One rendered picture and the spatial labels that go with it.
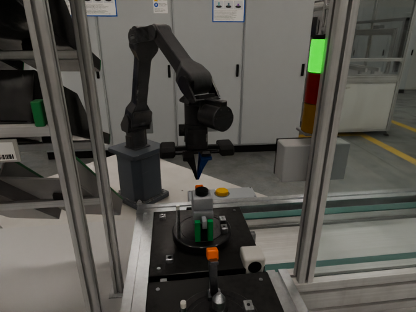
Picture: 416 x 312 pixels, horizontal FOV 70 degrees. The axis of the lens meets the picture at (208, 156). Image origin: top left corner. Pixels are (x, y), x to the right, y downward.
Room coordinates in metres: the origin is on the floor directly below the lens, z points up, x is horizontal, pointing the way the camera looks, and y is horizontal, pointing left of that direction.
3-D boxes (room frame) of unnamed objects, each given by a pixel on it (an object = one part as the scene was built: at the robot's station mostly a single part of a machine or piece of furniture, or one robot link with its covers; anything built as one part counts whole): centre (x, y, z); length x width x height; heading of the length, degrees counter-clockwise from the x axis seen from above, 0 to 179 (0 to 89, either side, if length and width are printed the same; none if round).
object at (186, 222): (0.60, 0.01, 0.98); 0.14 x 0.14 x 0.02
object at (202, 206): (0.59, 0.01, 1.06); 0.08 x 0.04 x 0.07; 8
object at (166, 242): (0.60, 0.01, 0.96); 0.24 x 0.24 x 0.02; 7
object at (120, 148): (0.98, 0.25, 0.96); 0.15 x 0.15 x 0.20; 51
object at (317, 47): (0.50, -0.19, 1.38); 0.05 x 0.05 x 0.05
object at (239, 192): (0.82, -0.04, 0.93); 0.21 x 0.07 x 0.06; 97
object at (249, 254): (0.51, -0.09, 0.97); 0.05 x 0.05 x 0.04; 7
